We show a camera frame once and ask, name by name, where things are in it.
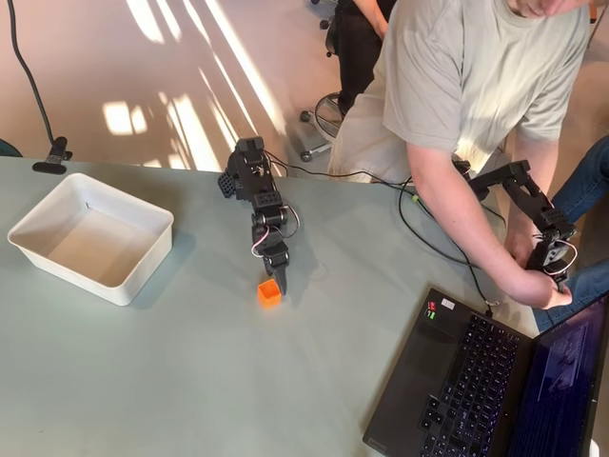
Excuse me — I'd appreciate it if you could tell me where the person's left hand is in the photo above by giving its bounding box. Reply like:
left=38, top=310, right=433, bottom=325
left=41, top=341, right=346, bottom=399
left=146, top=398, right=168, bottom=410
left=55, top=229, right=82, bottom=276
left=503, top=227, right=538, bottom=273

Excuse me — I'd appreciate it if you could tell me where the black laptop cable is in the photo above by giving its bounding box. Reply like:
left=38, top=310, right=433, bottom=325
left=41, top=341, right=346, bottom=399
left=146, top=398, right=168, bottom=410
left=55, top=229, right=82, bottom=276
left=398, top=178, right=499, bottom=318

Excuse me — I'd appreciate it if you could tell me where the chrome stool with casters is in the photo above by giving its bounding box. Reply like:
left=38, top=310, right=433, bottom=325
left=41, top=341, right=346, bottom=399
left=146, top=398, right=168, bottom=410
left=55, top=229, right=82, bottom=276
left=299, top=91, right=351, bottom=164

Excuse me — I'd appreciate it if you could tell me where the person's right hand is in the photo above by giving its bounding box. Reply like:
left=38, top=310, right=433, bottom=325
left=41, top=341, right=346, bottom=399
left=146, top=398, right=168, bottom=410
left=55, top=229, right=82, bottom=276
left=521, top=271, right=575, bottom=311

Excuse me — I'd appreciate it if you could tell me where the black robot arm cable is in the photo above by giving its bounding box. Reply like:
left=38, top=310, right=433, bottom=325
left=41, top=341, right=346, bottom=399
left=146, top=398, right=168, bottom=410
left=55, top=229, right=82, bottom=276
left=263, top=149, right=415, bottom=188

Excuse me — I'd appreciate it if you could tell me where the person in black clothes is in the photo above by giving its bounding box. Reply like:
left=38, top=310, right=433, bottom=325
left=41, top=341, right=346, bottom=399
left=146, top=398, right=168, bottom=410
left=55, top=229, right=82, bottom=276
left=334, top=0, right=397, bottom=118

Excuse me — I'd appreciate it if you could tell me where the black laptop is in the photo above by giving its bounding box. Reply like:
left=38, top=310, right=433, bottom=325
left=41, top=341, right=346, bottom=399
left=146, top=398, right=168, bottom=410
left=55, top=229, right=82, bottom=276
left=362, top=287, right=609, bottom=457

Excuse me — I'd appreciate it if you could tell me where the white plastic bin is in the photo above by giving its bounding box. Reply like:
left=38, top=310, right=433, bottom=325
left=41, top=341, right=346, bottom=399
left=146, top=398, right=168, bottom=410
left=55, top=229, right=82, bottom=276
left=7, top=171, right=175, bottom=308

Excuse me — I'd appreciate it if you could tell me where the black gooseneck clamp mount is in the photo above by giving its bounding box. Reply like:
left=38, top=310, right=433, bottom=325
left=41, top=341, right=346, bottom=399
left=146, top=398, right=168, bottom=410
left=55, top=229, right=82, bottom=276
left=5, top=0, right=74, bottom=174

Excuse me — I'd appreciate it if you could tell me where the person in beige t-shirt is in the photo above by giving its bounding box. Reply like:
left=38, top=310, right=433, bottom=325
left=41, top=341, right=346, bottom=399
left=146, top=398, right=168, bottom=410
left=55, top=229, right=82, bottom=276
left=326, top=0, right=591, bottom=186

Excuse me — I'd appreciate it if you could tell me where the black leader arm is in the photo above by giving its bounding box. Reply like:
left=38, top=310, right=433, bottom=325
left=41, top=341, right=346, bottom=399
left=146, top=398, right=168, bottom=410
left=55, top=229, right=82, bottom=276
left=451, top=159, right=580, bottom=294

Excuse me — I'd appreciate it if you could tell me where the orange cube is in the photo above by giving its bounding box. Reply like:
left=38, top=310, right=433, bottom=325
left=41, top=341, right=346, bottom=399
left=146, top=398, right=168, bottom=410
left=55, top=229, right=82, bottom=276
left=257, top=279, right=283, bottom=310

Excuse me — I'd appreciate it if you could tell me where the person's right forearm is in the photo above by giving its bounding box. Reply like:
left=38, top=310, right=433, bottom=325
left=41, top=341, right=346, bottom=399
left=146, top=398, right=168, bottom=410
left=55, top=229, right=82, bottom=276
left=406, top=141, right=548, bottom=306

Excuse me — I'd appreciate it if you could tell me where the person's left forearm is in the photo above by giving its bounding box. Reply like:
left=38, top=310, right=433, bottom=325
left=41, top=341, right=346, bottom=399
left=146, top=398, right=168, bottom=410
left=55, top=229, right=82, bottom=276
left=504, top=135, right=539, bottom=234

